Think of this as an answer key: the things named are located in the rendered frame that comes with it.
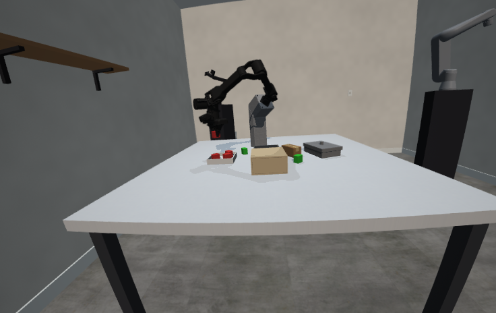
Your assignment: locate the brown cardboard box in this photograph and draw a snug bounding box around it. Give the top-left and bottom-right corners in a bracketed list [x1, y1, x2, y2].
[282, 144, 301, 158]

